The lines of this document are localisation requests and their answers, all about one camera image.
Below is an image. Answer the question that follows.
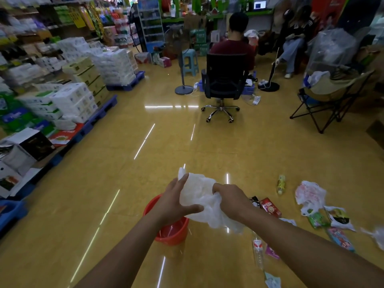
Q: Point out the person's right hand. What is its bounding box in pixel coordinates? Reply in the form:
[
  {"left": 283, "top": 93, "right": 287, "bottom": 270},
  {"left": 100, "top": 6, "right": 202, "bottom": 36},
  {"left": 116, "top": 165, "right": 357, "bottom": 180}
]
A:
[{"left": 212, "top": 183, "right": 256, "bottom": 223}]

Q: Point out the person's left hand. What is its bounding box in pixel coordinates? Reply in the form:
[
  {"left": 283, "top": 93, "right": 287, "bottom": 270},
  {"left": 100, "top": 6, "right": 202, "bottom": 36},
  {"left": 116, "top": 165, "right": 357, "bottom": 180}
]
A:
[{"left": 151, "top": 173, "right": 205, "bottom": 227}]

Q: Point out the person's right forearm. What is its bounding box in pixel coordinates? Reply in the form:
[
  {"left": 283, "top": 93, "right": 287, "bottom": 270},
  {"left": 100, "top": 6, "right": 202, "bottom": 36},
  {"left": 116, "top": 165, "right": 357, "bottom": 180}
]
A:
[{"left": 239, "top": 204, "right": 384, "bottom": 288}]

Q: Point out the person's left forearm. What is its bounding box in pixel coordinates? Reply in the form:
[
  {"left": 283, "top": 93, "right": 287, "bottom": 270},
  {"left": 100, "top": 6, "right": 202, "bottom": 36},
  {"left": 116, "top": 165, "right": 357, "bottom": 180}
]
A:
[{"left": 73, "top": 213, "right": 169, "bottom": 288}]

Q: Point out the red plastic bucket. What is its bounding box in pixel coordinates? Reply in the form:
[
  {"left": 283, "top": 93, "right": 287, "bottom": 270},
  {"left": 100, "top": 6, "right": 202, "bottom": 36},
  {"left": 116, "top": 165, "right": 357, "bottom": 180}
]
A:
[{"left": 143, "top": 194, "right": 190, "bottom": 246}]

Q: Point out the red snack box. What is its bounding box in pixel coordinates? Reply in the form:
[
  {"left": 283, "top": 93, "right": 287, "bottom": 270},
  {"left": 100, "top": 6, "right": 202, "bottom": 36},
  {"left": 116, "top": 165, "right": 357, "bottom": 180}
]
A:
[{"left": 259, "top": 198, "right": 282, "bottom": 218}]

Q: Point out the clear plastic bottle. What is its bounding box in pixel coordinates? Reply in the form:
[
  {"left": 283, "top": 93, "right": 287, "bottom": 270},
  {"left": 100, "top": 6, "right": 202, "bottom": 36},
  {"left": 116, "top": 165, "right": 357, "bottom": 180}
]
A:
[{"left": 252, "top": 233, "right": 265, "bottom": 270}]

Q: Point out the pink small packet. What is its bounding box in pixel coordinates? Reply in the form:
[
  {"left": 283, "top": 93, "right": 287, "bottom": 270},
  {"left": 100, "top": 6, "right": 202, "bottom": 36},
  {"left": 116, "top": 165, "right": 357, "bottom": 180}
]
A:
[{"left": 265, "top": 245, "right": 281, "bottom": 261}]

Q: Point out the white red printed plastic bag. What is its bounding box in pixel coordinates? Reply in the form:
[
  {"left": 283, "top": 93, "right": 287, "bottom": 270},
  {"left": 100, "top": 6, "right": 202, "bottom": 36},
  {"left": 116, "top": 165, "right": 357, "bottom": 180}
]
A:
[{"left": 295, "top": 181, "right": 327, "bottom": 216}]

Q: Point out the green snack packet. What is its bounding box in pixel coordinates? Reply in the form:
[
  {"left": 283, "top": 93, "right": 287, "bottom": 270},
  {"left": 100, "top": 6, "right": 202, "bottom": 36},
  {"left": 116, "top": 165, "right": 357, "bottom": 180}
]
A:
[{"left": 307, "top": 211, "right": 328, "bottom": 229}]

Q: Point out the white wrapper scrap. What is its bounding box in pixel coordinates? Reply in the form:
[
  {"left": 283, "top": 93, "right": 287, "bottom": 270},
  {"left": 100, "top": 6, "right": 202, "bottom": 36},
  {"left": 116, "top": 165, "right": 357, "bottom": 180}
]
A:
[{"left": 264, "top": 272, "right": 282, "bottom": 288}]

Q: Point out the grey standing fan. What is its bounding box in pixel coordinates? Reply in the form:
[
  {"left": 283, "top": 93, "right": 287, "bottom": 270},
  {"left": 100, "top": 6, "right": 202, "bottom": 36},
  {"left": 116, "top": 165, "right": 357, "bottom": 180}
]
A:
[{"left": 164, "top": 25, "right": 194, "bottom": 96}]

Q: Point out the black standing fan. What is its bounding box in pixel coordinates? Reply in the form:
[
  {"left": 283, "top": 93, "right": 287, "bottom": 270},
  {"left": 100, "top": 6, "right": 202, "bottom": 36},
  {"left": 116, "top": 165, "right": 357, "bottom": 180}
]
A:
[{"left": 258, "top": 6, "right": 296, "bottom": 92}]

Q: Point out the black office chair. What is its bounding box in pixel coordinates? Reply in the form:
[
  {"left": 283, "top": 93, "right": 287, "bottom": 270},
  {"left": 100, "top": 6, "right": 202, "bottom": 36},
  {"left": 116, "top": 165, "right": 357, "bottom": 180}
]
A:
[{"left": 200, "top": 53, "right": 250, "bottom": 123}]

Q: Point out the white black green packet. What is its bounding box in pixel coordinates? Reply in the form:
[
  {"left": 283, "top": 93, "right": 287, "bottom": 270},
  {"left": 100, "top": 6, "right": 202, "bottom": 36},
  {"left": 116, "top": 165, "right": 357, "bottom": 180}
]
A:
[{"left": 324, "top": 206, "right": 356, "bottom": 232}]

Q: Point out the blue pink snack packet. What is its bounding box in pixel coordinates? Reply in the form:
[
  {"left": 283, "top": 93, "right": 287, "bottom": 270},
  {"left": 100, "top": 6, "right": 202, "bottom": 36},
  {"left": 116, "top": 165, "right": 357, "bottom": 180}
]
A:
[{"left": 326, "top": 227, "right": 356, "bottom": 253}]

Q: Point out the blue plastic stool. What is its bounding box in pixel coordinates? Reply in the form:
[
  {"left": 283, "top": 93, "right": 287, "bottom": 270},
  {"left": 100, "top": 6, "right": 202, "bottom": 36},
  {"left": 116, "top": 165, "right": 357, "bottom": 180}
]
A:
[{"left": 181, "top": 49, "right": 199, "bottom": 77}]

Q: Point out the long blue pallet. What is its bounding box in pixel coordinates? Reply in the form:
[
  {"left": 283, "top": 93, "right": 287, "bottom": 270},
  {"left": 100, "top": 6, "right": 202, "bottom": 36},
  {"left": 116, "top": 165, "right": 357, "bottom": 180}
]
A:
[{"left": 9, "top": 95, "right": 118, "bottom": 201}]

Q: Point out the short blue pallet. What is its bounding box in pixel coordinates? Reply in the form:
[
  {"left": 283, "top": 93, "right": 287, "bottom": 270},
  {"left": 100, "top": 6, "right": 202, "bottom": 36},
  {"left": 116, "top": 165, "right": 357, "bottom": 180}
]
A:
[{"left": 106, "top": 71, "right": 146, "bottom": 92}]

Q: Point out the beige folding camp chair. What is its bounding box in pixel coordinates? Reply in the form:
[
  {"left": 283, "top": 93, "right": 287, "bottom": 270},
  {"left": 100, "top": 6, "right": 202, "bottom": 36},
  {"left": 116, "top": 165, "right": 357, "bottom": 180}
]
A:
[{"left": 289, "top": 68, "right": 376, "bottom": 134}]

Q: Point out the red flat box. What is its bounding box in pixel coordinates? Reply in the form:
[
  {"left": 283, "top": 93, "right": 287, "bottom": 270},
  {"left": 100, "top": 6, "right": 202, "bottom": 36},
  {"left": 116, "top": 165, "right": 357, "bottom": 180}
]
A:
[{"left": 47, "top": 122, "right": 85, "bottom": 148}]

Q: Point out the low stack of tissue packs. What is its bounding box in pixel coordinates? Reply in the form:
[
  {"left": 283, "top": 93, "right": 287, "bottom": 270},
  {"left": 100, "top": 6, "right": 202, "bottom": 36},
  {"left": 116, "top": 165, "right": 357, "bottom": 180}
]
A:
[{"left": 49, "top": 82, "right": 99, "bottom": 124}]

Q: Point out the tall stack of tissue packs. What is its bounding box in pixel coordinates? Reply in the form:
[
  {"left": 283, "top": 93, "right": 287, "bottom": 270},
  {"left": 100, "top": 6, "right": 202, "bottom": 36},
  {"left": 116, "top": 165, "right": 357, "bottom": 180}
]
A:
[{"left": 89, "top": 48, "right": 138, "bottom": 86}]

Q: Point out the crumpled clear plastic wrapper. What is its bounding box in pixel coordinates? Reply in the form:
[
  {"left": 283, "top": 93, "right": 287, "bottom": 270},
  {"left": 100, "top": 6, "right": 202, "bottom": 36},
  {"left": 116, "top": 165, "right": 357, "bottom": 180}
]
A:
[{"left": 361, "top": 227, "right": 384, "bottom": 251}]

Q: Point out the black product box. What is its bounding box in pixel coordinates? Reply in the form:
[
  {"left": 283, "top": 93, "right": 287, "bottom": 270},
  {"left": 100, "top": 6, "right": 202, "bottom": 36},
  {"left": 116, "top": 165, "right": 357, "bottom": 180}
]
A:
[{"left": 16, "top": 128, "right": 56, "bottom": 162}]

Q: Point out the stack of beige cardboard boxes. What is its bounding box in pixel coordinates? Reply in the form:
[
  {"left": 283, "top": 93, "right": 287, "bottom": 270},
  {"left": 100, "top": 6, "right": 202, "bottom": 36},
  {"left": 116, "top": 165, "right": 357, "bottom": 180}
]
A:
[{"left": 62, "top": 56, "right": 110, "bottom": 107}]

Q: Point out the large clear plastic bag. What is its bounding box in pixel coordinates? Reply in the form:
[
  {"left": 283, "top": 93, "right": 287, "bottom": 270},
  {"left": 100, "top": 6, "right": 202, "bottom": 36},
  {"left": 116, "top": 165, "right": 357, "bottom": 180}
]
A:
[{"left": 305, "top": 28, "right": 358, "bottom": 76}]

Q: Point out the white open cardboard box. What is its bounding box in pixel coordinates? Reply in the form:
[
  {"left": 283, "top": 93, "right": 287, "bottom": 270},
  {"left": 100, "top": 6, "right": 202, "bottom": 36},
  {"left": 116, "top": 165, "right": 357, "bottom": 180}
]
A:
[{"left": 0, "top": 145, "right": 38, "bottom": 199}]

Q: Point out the stack of green-white boxes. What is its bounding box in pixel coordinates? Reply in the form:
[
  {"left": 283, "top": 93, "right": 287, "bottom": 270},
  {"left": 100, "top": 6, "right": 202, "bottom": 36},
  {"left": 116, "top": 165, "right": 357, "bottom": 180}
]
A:
[{"left": 16, "top": 90, "right": 63, "bottom": 121}]

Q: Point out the store shelf with goods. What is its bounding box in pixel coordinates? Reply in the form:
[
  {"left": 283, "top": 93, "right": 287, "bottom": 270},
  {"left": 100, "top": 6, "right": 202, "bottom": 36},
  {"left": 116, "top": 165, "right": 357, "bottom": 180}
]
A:
[{"left": 0, "top": 0, "right": 104, "bottom": 96}]

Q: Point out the blue wire shelf rack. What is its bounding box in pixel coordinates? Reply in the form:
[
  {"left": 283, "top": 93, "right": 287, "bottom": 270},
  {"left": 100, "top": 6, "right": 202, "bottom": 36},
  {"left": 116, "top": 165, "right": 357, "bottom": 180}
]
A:
[{"left": 136, "top": 0, "right": 165, "bottom": 53}]

